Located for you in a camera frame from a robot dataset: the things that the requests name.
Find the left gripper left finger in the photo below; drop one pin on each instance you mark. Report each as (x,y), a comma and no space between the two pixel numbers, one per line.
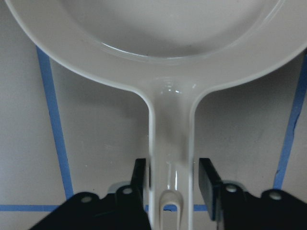
(138,178)

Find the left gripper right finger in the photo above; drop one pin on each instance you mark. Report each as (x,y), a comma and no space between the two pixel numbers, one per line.
(210,184)

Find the beige plastic dustpan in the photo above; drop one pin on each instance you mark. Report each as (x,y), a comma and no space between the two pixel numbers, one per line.
(171,53)

